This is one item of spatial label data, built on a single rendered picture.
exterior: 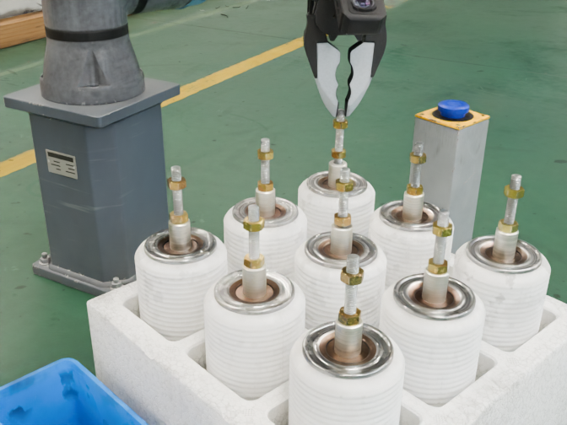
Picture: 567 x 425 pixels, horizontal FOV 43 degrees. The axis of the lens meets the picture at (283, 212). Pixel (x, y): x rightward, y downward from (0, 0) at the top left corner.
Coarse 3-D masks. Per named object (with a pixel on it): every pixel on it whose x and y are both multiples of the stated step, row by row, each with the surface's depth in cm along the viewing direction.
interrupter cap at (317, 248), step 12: (312, 240) 76; (324, 240) 76; (360, 240) 76; (312, 252) 73; (324, 252) 74; (360, 252) 74; (372, 252) 74; (324, 264) 71; (336, 264) 71; (360, 264) 71
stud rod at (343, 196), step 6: (342, 168) 70; (342, 174) 70; (348, 174) 70; (342, 180) 70; (348, 180) 71; (342, 192) 71; (342, 198) 71; (342, 204) 72; (342, 210) 72; (342, 216) 72
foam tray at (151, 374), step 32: (128, 288) 80; (96, 320) 78; (128, 320) 75; (544, 320) 78; (96, 352) 80; (128, 352) 74; (160, 352) 70; (192, 352) 72; (480, 352) 71; (512, 352) 71; (544, 352) 71; (128, 384) 76; (160, 384) 70; (192, 384) 66; (288, 384) 66; (480, 384) 67; (512, 384) 67; (544, 384) 73; (160, 416) 73; (192, 416) 67; (224, 416) 63; (256, 416) 62; (288, 416) 66; (416, 416) 63; (448, 416) 63; (480, 416) 64; (512, 416) 69; (544, 416) 76
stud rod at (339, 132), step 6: (342, 114) 85; (342, 120) 85; (336, 132) 86; (342, 132) 86; (336, 138) 86; (342, 138) 86; (336, 144) 87; (342, 144) 87; (336, 150) 87; (342, 150) 87; (336, 162) 87
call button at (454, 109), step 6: (444, 102) 94; (450, 102) 94; (456, 102) 94; (462, 102) 94; (438, 108) 94; (444, 108) 92; (450, 108) 92; (456, 108) 92; (462, 108) 92; (468, 108) 93; (444, 114) 93; (450, 114) 92; (456, 114) 92; (462, 114) 92
